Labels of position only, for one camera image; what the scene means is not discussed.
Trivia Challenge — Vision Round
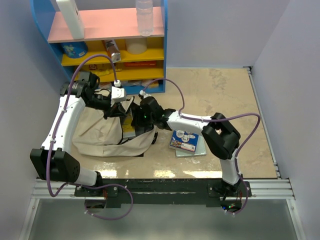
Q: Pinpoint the beige student backpack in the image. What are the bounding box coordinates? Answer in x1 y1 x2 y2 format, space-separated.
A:
71 87 159 158

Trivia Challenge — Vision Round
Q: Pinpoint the dark blue cover book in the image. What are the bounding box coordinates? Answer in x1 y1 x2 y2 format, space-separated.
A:
169 130 199 154

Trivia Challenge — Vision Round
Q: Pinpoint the pale blue hardcover book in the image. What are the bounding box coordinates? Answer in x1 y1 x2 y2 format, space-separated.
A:
175 136 207 158

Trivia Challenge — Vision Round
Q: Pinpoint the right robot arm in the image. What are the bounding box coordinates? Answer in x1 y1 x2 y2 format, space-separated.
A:
133 95 242 197

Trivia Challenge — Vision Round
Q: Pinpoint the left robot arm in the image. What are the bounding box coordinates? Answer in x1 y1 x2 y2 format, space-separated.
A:
30 72 126 196

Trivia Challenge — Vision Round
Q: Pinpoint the yellow snack packet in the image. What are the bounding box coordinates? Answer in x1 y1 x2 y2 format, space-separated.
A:
88 68 114 77

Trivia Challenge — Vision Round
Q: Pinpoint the orange flat box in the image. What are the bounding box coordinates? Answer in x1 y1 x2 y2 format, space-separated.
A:
124 60 157 68

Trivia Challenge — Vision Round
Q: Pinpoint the colourful wooden shelf unit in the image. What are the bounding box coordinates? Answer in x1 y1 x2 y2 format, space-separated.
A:
30 0 168 95

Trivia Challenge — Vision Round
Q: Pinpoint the brown silver snack packet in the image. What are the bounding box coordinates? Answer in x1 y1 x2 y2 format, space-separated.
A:
103 39 121 63

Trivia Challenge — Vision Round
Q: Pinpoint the white round container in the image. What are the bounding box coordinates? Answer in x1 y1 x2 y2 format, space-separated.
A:
125 37 148 55

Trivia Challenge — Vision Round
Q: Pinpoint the blue snack cup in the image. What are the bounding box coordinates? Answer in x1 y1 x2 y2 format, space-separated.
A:
60 41 88 59

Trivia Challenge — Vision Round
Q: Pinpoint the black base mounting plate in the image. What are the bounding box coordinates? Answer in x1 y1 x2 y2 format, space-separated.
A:
74 178 252 211

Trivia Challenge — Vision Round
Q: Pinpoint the clear plastic water bottle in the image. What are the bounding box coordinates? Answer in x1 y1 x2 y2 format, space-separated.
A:
135 0 154 37

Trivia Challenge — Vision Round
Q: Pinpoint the white rectangular bottle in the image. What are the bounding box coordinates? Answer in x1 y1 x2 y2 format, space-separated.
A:
56 0 85 40

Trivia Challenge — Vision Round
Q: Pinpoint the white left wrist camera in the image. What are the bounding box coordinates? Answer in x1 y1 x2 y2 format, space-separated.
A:
111 86 127 103

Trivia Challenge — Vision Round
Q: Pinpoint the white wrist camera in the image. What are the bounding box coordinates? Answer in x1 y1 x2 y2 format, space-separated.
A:
138 90 151 100
111 86 127 103

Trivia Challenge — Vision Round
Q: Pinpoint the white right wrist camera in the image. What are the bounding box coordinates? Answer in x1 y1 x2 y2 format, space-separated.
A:
138 90 151 100

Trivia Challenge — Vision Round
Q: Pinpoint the aluminium rail frame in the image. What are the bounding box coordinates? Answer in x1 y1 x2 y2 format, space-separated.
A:
17 65 307 240

